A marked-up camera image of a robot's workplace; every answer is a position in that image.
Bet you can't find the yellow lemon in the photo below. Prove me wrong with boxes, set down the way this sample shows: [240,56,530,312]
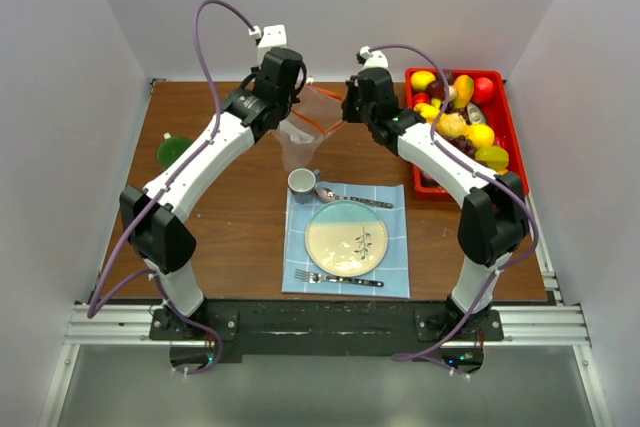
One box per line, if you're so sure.
[466,124,495,149]

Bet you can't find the grey mug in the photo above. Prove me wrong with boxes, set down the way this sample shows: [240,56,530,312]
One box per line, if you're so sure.
[287,168,321,204]

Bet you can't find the yellow bell pepper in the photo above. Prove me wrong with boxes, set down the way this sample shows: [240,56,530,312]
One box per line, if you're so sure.
[413,103,440,124]

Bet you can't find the orange yellow mango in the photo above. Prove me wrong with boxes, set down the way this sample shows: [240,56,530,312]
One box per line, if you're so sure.
[453,74,475,110]

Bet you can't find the red apple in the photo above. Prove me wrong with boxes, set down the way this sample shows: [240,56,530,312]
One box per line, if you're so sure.
[472,77,496,105]

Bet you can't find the clear zip top bag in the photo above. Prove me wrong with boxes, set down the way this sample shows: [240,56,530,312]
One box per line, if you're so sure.
[274,78,342,172]

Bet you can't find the green glass cup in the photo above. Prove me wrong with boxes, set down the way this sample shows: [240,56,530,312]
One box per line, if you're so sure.
[156,132,193,170]

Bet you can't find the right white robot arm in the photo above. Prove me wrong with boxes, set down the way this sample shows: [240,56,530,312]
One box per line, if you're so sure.
[342,67,530,340]

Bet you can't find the blue checked placemat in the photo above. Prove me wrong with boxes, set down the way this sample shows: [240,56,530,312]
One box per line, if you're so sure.
[281,182,410,299]

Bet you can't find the beige and teal plate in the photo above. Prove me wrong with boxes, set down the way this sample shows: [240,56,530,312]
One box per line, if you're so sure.
[305,201,389,277]

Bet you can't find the yellow peach top left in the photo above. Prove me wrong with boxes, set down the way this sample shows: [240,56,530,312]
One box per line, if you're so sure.
[410,70,436,93]

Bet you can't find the metal spoon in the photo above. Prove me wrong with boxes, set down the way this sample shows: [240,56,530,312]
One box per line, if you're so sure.
[314,187,394,209]

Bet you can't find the red plastic fruit tray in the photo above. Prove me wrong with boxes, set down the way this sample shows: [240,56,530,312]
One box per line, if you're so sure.
[413,69,530,203]

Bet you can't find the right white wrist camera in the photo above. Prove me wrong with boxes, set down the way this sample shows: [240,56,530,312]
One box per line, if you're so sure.
[356,46,389,70]

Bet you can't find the aluminium frame rail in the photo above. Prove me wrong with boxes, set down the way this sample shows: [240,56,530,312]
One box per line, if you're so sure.
[63,305,591,347]

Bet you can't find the yellow star fruit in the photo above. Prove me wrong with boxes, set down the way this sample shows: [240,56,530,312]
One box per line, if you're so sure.
[474,145,510,172]

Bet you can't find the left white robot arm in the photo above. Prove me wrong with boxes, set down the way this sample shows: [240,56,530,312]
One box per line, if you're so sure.
[120,47,306,339]

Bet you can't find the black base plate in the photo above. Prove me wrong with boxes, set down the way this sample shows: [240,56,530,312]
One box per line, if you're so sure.
[148,299,501,364]

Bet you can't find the purple grape bunch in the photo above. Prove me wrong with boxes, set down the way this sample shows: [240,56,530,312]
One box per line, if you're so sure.
[450,136,476,158]

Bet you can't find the metal fork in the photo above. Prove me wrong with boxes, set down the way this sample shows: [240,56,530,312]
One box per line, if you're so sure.
[294,269,385,288]

